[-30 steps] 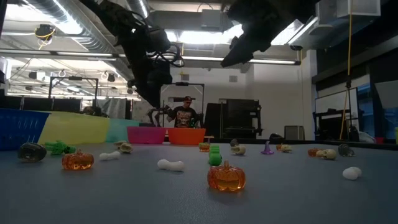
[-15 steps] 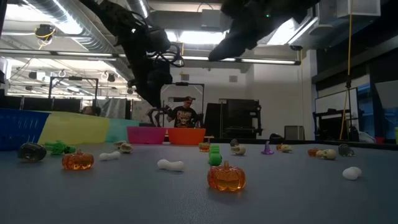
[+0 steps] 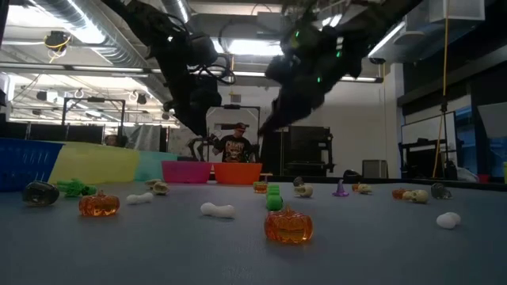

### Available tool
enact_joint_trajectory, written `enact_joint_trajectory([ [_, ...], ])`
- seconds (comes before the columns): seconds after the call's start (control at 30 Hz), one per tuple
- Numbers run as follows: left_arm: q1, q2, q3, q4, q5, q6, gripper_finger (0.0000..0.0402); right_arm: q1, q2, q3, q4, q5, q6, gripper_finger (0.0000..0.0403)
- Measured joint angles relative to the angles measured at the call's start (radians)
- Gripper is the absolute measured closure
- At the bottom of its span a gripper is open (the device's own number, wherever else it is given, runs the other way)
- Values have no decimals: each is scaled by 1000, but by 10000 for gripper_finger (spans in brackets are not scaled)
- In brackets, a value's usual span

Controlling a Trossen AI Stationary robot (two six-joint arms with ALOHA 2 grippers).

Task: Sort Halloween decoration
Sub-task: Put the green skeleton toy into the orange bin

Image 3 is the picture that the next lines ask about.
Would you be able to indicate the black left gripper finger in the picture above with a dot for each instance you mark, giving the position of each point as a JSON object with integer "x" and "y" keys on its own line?
{"x": 198, "y": 124}

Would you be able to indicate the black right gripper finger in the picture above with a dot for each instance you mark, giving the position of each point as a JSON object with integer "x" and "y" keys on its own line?
{"x": 277, "y": 116}

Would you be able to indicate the teal plastic basket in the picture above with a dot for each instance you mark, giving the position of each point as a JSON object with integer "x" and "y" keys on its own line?
{"x": 154, "y": 166}

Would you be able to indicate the cream plastic skull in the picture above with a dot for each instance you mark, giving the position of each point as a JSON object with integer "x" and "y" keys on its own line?
{"x": 364, "y": 188}
{"x": 161, "y": 188}
{"x": 151, "y": 182}
{"x": 303, "y": 191}
{"x": 418, "y": 196}

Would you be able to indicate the white plastic bone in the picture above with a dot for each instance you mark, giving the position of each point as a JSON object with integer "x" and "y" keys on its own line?
{"x": 139, "y": 198}
{"x": 218, "y": 210}

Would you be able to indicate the purple witch hat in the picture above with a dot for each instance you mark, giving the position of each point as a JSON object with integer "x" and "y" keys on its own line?
{"x": 340, "y": 189}

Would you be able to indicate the yellow-green plastic basket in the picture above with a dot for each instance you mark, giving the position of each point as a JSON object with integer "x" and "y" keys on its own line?
{"x": 95, "y": 162}

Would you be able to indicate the green plastic skeleton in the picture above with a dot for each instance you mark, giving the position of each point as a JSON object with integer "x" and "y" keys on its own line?
{"x": 75, "y": 188}
{"x": 274, "y": 196}

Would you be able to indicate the grey translucent skull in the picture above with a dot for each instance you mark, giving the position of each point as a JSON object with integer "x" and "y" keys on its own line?
{"x": 39, "y": 193}
{"x": 298, "y": 181}
{"x": 440, "y": 191}

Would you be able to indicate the blue plastic basket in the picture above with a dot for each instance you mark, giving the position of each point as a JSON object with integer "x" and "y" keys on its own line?
{"x": 24, "y": 162}

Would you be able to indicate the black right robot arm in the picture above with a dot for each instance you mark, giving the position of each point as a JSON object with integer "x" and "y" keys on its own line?
{"x": 356, "y": 31}

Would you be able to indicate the black background robot arm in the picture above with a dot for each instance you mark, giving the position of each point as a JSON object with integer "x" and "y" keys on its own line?
{"x": 197, "y": 144}

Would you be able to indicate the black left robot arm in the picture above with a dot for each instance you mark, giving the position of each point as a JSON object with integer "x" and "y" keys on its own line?
{"x": 158, "y": 31}

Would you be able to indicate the person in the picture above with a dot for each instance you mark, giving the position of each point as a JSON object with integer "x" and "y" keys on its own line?
{"x": 112, "y": 140}
{"x": 233, "y": 148}

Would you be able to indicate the black equipment cabinet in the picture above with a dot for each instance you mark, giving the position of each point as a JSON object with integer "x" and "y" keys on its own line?
{"x": 309, "y": 146}

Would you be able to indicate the pink plastic bowl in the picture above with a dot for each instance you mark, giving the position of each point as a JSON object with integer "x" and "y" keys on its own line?
{"x": 186, "y": 172}

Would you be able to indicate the grey cloth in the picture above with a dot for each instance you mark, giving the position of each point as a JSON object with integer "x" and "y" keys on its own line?
{"x": 142, "y": 138}

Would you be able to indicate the orange plastic bowl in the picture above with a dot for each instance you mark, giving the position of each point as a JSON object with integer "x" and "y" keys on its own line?
{"x": 237, "y": 174}

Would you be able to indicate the orange translucent pumpkin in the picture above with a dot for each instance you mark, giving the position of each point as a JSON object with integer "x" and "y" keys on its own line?
{"x": 260, "y": 187}
{"x": 355, "y": 187}
{"x": 398, "y": 194}
{"x": 99, "y": 204}
{"x": 288, "y": 225}

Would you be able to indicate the black dome object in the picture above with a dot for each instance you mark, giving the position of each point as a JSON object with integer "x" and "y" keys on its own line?
{"x": 351, "y": 174}

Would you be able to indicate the grey box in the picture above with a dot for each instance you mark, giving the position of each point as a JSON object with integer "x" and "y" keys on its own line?
{"x": 375, "y": 169}

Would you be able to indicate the blue-grey table mat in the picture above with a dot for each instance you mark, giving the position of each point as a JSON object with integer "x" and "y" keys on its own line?
{"x": 158, "y": 253}

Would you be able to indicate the white egg toy right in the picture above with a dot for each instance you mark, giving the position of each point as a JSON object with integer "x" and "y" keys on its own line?
{"x": 447, "y": 220}

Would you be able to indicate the black rig frame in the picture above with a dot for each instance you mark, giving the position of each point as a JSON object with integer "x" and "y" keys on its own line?
{"x": 231, "y": 106}
{"x": 93, "y": 99}

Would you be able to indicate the silver ventilation duct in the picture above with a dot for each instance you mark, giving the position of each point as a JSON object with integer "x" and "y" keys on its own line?
{"x": 99, "y": 35}

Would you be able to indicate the black metal table frame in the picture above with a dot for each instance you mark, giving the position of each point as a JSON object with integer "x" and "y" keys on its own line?
{"x": 380, "y": 180}

